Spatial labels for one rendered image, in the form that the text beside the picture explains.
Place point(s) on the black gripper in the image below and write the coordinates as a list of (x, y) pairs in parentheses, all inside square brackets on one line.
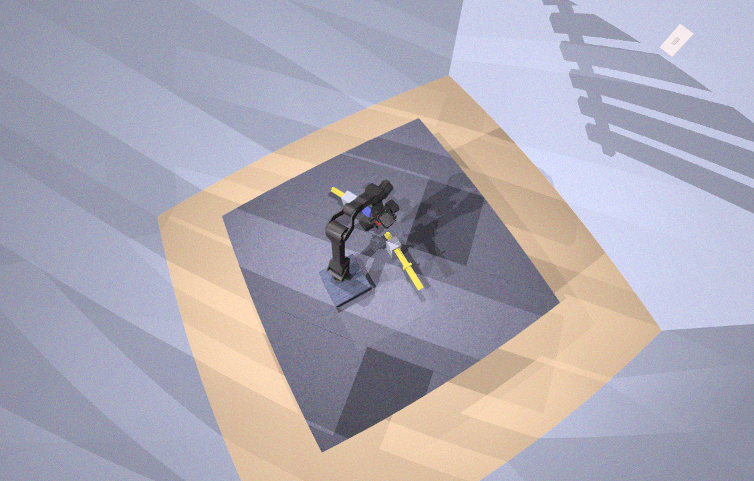
[(368, 223)]

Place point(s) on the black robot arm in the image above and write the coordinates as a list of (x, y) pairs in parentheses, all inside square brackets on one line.
[(338, 233)]

